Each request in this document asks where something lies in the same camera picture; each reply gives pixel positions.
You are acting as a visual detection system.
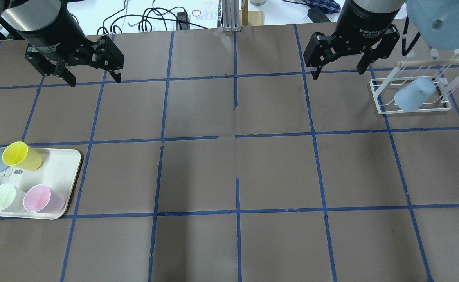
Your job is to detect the aluminium frame post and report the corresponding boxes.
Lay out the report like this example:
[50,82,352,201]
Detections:
[220,0,241,32]

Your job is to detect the pink plastic cup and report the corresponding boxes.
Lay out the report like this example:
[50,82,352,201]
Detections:
[22,184,65,214]

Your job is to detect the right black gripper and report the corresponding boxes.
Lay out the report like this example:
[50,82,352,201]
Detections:
[303,2,400,80]

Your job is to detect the white wire cup rack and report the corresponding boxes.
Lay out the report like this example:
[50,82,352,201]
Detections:
[369,49,459,114]

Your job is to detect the black power adapter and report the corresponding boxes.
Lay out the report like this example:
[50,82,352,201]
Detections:
[307,6,331,23]

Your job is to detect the light blue plastic cup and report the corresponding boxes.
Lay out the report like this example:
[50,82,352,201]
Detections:
[394,77,436,112]

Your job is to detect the pale green plastic cup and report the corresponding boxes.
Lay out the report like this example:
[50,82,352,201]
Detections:
[0,183,26,213]

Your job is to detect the blue checkered folded umbrella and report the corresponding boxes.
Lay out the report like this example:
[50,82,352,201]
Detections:
[303,0,341,14]

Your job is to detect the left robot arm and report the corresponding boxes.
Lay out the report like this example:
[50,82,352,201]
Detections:
[0,0,124,87]

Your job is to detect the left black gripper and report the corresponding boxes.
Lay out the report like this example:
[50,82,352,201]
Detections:
[19,8,124,87]

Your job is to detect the black cables bundle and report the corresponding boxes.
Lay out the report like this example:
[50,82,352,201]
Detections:
[96,0,208,36]

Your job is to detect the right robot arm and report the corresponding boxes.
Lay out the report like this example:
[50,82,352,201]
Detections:
[303,0,459,79]

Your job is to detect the beige plastic tray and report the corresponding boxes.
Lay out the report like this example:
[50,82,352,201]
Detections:
[0,148,82,220]

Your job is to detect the yellow plastic cup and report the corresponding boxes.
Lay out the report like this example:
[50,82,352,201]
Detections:
[2,141,43,171]

